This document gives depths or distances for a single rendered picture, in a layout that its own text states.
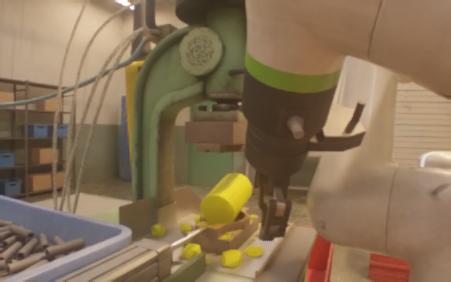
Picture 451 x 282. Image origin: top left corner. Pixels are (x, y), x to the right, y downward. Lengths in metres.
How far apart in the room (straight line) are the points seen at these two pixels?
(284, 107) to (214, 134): 0.26
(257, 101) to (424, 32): 0.15
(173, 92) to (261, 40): 0.38
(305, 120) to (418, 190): 0.19
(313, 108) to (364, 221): 0.20
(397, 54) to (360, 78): 0.32
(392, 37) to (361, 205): 0.27
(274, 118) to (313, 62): 0.06
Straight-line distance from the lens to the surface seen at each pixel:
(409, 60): 0.22
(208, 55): 0.57
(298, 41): 0.25
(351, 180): 0.45
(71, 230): 0.63
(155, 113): 0.64
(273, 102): 0.28
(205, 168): 6.64
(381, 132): 0.50
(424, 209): 0.42
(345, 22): 0.22
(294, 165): 0.34
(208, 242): 0.56
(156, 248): 0.40
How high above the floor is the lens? 1.21
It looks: 2 degrees down
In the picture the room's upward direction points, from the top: 1 degrees clockwise
